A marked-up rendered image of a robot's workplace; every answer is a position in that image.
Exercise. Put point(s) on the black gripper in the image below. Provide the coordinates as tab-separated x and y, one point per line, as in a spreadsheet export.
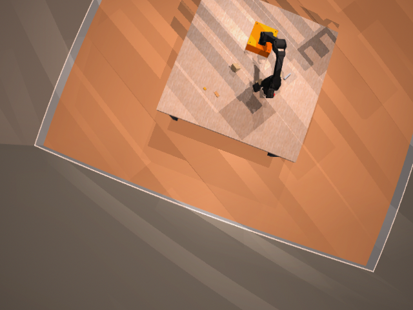
257	87

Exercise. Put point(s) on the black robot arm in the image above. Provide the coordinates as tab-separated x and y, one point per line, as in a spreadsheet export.
275	82

